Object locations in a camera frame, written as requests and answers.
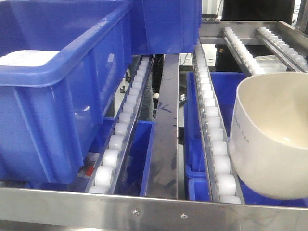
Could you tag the white roller track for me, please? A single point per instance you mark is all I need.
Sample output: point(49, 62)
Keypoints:
point(111, 163)
point(287, 55)
point(223, 182)
point(243, 57)

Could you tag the white roller track left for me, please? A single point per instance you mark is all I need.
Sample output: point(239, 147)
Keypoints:
point(111, 163)

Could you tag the lower blue bin front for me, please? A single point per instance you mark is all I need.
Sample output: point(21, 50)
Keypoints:
point(198, 189)

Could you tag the white roller track centre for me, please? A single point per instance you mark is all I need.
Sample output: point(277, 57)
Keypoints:
point(223, 182)

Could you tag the white block in bin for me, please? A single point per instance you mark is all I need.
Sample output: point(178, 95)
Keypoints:
point(27, 58)

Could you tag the steel centre divider bar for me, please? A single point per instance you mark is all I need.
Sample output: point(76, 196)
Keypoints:
point(163, 171)

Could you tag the stainless steel shelf rack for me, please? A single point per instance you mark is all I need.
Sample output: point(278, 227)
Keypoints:
point(39, 210)

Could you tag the white roller track back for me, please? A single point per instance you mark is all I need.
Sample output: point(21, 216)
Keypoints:
point(243, 57)

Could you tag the lower blue bin left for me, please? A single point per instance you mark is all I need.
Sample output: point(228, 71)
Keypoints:
point(132, 179)

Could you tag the blue bin front left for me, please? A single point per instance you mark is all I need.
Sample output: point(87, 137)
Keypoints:
point(50, 114)

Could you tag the white roller track far right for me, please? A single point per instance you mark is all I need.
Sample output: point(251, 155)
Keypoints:
point(287, 55)

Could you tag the blue bin back centre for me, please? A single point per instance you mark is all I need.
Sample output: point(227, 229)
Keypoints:
point(165, 26)

